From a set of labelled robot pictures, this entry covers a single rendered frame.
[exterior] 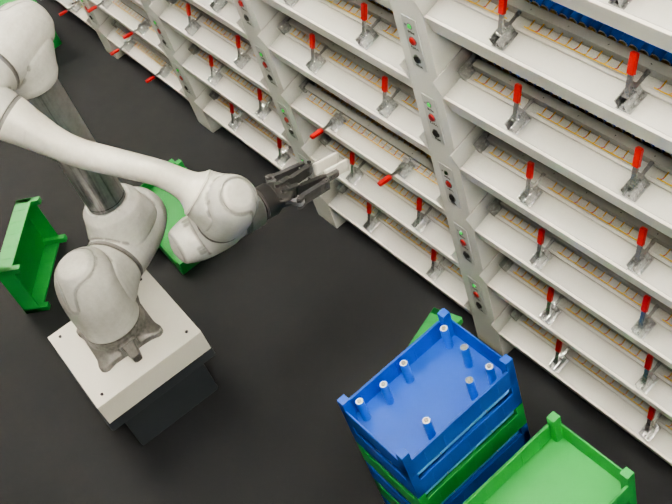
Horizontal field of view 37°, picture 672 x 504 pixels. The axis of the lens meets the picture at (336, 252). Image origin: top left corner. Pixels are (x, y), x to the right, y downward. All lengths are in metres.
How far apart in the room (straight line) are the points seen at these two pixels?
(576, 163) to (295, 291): 1.31
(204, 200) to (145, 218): 0.60
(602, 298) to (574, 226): 0.20
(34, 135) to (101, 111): 1.71
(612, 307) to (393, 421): 0.49
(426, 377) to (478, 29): 0.75
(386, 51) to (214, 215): 0.49
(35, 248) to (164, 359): 0.96
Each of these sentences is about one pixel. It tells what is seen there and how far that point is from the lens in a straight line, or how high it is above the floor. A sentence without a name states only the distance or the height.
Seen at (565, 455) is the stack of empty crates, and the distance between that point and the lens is 2.09.
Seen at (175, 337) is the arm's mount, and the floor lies 0.27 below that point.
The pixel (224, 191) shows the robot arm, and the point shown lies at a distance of 1.95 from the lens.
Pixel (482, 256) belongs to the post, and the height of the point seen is 0.39.
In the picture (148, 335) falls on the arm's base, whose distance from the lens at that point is 2.60.
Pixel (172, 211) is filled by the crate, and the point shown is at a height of 0.08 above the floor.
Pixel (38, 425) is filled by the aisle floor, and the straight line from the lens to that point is 2.98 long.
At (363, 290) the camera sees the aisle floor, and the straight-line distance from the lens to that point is 2.84.
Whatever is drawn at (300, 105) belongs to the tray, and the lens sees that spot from 2.68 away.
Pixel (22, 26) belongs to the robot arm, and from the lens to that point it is 2.25.
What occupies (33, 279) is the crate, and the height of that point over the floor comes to 0.02.
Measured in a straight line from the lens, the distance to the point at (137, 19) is 3.61.
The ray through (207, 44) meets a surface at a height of 0.50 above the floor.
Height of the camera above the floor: 2.15
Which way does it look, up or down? 46 degrees down
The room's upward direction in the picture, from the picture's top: 22 degrees counter-clockwise
